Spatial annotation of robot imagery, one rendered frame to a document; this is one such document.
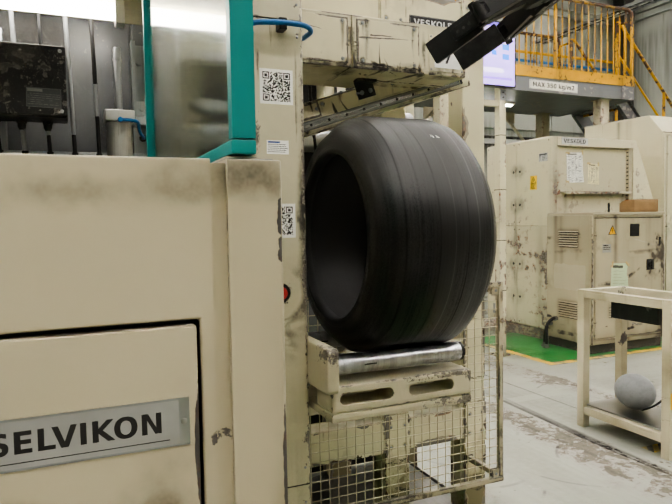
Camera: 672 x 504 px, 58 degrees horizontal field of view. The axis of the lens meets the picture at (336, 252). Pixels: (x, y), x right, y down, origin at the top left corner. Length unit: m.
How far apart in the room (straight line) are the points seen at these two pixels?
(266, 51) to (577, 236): 4.74
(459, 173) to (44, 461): 1.06
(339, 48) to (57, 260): 1.38
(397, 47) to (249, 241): 1.40
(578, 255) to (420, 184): 4.63
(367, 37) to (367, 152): 0.53
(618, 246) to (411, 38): 4.37
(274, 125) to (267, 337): 0.92
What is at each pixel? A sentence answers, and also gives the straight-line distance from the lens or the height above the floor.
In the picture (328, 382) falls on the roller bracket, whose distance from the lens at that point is 1.30.
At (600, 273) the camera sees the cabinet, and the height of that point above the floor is 0.71.
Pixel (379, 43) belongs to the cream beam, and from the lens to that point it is 1.80.
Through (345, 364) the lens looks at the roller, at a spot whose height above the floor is 0.90.
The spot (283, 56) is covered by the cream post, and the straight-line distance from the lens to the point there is 1.39.
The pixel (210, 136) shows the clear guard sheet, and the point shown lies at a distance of 0.57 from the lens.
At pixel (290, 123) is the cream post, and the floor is 1.43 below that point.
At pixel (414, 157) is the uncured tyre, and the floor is 1.35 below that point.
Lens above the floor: 1.22
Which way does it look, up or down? 3 degrees down
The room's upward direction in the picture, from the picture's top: 1 degrees counter-clockwise
